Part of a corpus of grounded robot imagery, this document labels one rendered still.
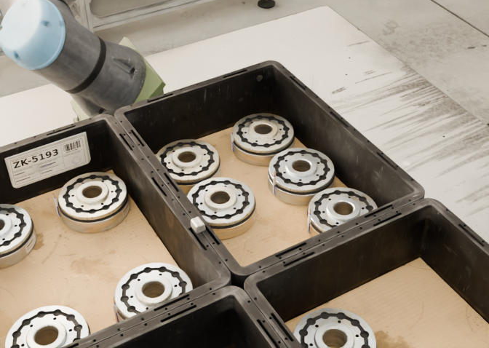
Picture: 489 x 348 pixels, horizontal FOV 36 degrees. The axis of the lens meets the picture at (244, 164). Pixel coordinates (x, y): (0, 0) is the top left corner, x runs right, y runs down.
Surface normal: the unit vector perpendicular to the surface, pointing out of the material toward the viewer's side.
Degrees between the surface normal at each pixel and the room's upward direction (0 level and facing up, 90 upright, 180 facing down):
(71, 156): 90
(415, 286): 0
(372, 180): 90
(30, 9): 42
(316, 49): 0
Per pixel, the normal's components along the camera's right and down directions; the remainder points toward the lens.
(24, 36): -0.52, -0.29
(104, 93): 0.22, 0.49
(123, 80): 0.52, 0.03
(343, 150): -0.87, 0.33
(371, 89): -0.01, -0.77
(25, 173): 0.50, 0.55
